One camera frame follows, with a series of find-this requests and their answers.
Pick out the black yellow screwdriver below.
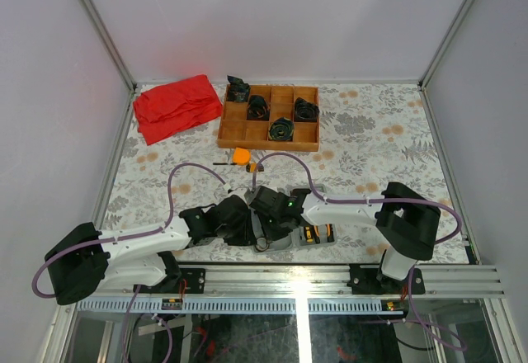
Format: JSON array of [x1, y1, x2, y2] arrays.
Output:
[[303, 226, 320, 244]]

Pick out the grey plastic tool case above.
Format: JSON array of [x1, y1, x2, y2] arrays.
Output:
[[244, 187, 336, 253]]

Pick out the orange handled pliers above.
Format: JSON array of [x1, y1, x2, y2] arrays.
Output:
[[318, 224, 335, 243]]

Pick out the orange hex key set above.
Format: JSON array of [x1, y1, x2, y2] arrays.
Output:
[[246, 163, 264, 173]]

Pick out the orange tape measure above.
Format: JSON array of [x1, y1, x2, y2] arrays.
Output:
[[214, 148, 252, 166]]

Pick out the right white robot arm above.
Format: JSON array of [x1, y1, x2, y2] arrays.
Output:
[[247, 182, 441, 295]]

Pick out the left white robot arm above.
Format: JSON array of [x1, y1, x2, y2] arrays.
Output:
[[45, 195, 252, 305]]

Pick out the rolled dark belt bottom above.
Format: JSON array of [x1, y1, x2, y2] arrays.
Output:
[[268, 117, 295, 142]]

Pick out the rolled dark belt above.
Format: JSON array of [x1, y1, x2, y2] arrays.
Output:
[[268, 117, 295, 142], [247, 95, 270, 121], [294, 97, 319, 122]]

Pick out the wooden compartment tray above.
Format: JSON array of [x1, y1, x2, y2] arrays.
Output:
[[217, 85, 322, 152]]

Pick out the rolled dark belt right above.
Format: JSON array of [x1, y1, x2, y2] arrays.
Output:
[[294, 97, 319, 122]]

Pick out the rolled dark belt upper left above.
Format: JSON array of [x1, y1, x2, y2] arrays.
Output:
[[247, 95, 270, 121]]

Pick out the rolled dark belt outside tray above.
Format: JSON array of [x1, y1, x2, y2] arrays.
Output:
[[226, 75, 251, 103]]

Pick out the red folded cloth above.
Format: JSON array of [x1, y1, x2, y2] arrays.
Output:
[[133, 74, 223, 145]]

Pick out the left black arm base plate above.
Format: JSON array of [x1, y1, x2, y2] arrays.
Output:
[[166, 267, 206, 297]]

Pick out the aluminium mounting rail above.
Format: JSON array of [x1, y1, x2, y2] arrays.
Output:
[[102, 263, 507, 299]]

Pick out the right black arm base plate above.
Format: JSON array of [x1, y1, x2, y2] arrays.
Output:
[[346, 264, 426, 295]]

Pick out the white slotted cable duct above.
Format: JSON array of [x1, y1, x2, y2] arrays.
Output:
[[77, 296, 406, 317]]

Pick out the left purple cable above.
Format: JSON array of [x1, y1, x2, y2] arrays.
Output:
[[31, 163, 232, 300]]

